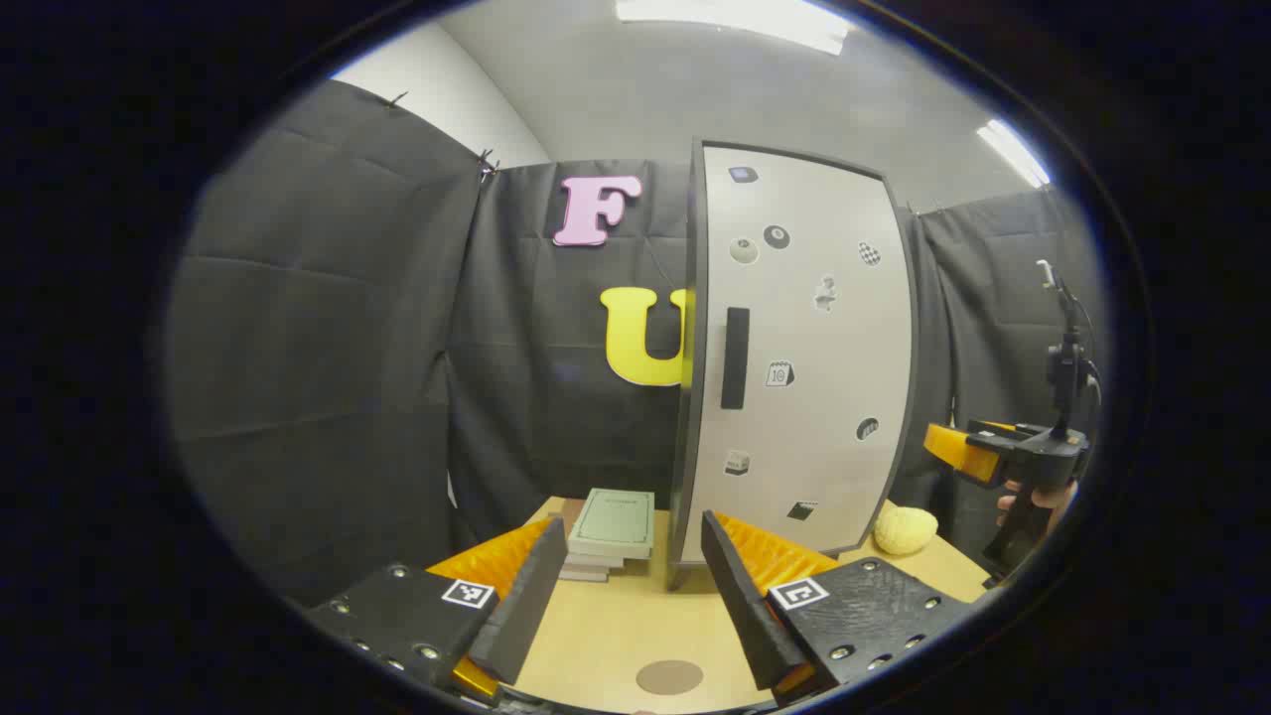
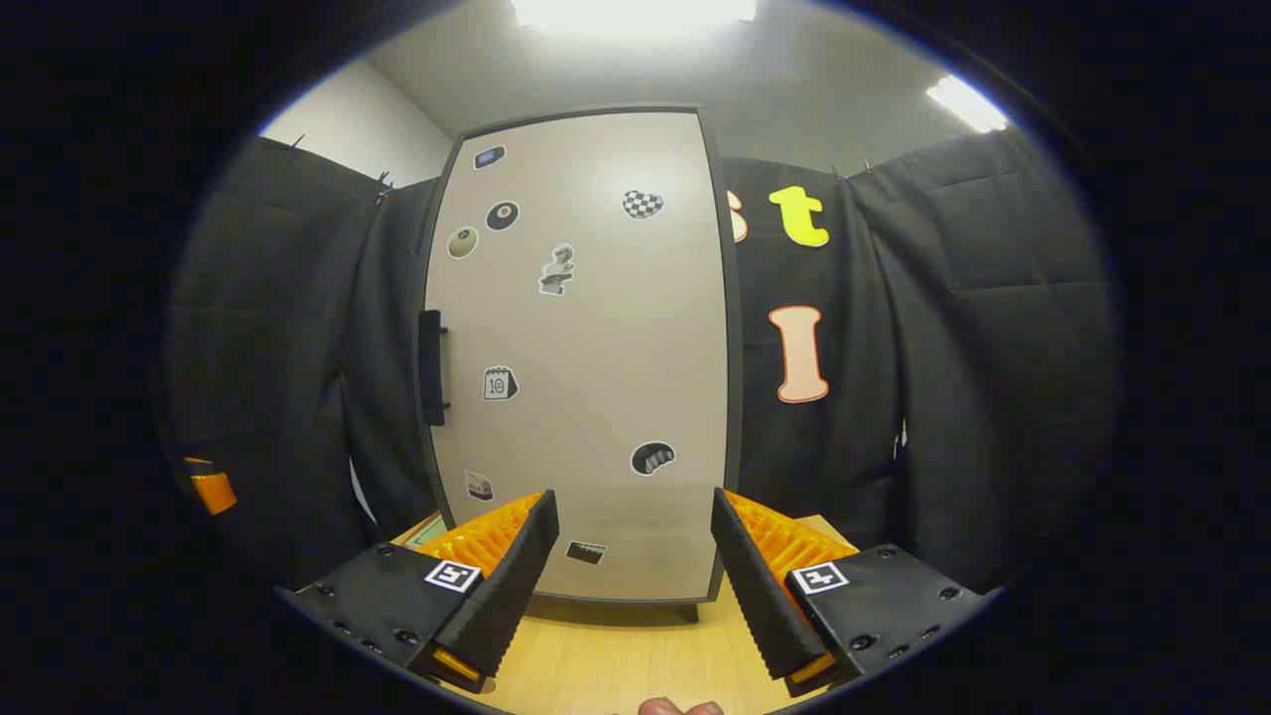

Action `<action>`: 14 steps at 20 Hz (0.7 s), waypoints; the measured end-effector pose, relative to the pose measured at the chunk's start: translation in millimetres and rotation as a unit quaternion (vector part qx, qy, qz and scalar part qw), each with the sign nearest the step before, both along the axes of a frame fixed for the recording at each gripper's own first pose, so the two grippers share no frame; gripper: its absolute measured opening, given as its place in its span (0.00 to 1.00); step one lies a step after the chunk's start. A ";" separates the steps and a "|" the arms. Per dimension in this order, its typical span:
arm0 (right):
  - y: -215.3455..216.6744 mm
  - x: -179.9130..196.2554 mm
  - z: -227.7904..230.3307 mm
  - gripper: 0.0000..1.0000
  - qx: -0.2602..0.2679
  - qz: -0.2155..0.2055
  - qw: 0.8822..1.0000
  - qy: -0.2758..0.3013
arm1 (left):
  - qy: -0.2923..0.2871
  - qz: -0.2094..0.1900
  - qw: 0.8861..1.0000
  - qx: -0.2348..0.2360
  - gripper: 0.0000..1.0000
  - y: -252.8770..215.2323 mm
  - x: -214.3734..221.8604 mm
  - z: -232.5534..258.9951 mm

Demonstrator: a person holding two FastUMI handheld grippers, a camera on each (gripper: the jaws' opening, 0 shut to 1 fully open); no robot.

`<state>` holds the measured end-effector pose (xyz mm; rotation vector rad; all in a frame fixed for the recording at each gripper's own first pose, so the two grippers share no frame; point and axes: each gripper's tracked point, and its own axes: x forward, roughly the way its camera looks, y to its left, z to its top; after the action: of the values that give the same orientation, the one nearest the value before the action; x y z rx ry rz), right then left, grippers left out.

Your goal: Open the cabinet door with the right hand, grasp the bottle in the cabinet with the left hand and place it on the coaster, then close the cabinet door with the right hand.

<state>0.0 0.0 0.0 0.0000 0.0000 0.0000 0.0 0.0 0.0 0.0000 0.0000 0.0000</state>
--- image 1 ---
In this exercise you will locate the dark grey cabinet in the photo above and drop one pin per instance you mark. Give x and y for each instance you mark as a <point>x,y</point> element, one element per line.
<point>687,397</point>

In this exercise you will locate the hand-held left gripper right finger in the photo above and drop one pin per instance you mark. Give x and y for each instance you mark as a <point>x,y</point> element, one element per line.
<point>740,606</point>

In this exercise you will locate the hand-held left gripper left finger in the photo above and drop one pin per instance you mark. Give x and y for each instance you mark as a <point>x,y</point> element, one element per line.
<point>526,606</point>

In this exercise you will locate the black backdrop cloth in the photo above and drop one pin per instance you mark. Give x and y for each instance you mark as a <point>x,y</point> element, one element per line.
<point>328,348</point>

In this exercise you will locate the green book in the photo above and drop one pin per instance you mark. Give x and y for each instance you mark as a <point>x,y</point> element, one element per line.
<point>614,521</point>

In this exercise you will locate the round brown coaster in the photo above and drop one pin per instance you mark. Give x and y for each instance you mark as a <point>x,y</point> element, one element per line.
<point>669,677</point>

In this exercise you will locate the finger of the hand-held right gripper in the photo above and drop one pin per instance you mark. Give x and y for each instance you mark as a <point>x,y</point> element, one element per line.
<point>958,452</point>

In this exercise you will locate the brown book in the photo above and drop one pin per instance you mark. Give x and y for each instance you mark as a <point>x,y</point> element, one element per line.
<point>596,562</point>

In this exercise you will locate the yellow plush toy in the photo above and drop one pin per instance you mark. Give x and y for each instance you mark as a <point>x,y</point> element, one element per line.
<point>904,530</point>

